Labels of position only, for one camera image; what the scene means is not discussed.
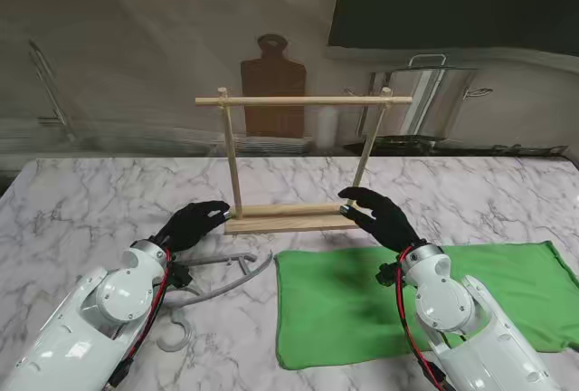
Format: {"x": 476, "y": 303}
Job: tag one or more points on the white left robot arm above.
{"x": 90, "y": 318}

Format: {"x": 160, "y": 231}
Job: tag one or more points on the stack of white plates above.
{"x": 271, "y": 144}

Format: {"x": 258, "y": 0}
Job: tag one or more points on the wooden hanging rack stand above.
{"x": 289, "y": 224}

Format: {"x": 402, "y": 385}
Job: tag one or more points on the steel sink basin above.
{"x": 113, "y": 144}

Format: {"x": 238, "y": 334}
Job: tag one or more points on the green microfibre towel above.
{"x": 335, "y": 300}

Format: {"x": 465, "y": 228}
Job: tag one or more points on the dark range hood panel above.
{"x": 452, "y": 2}

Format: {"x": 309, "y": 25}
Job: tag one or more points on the brown wooden cutting board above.
{"x": 271, "y": 83}

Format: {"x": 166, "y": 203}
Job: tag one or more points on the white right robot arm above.
{"x": 452, "y": 300}

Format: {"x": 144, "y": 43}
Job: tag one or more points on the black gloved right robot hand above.
{"x": 389, "y": 223}

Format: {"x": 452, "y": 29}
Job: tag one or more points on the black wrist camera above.
{"x": 388, "y": 274}
{"x": 178, "y": 275}

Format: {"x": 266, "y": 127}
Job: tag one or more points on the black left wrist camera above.
{"x": 178, "y": 275}

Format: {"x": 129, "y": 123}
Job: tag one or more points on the grey plastic clothes hanger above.
{"x": 244, "y": 268}

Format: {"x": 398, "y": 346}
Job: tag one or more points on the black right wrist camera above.
{"x": 388, "y": 274}

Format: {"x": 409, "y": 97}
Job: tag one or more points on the chrome kitchen faucet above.
{"x": 53, "y": 115}

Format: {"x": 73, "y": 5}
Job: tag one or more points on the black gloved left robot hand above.
{"x": 190, "y": 228}

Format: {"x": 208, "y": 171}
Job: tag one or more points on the stainless steel stockpot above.
{"x": 434, "y": 101}

